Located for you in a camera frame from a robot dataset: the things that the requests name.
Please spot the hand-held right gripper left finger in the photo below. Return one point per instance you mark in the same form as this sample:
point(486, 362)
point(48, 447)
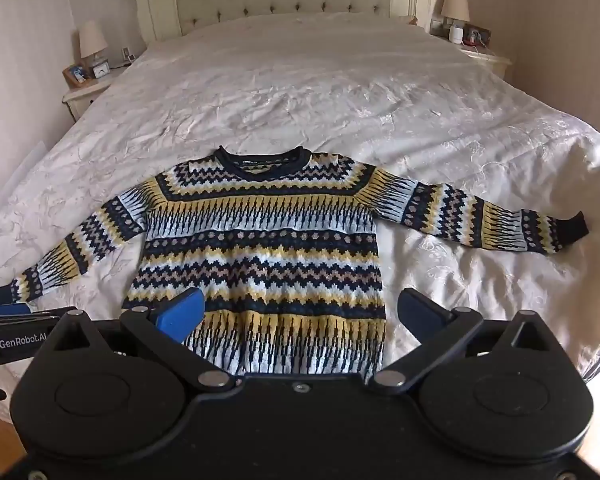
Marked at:
point(180, 312)

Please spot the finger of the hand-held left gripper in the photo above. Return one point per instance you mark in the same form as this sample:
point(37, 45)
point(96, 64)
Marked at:
point(10, 309)

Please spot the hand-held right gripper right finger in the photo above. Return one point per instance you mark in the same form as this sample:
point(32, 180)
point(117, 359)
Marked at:
point(416, 307)

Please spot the navy yellow patterned knit sweater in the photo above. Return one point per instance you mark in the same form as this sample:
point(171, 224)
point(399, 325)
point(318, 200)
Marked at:
point(260, 240)

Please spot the cream bedside nightstand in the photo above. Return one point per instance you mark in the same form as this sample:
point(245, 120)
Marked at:
point(490, 60)
point(87, 96)

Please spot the white embroidered bedspread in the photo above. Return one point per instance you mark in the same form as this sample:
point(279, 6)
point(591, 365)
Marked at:
point(330, 85)

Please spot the small white desk clock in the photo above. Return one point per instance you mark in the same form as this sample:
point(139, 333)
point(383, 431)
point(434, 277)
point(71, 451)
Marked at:
point(100, 70)

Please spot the small white device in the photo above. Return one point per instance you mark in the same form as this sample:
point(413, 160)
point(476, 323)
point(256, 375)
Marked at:
point(126, 54)

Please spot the white cylinder speaker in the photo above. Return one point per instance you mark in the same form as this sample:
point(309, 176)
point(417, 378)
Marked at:
point(455, 34)

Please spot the cream shade table lamp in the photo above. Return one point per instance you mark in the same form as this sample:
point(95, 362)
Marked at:
point(91, 37)
point(455, 4)

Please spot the small wooden photo frame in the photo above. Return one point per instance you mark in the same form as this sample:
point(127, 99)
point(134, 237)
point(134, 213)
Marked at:
point(76, 75)

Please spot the dark photo frame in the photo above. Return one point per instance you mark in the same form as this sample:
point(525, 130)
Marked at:
point(480, 35)

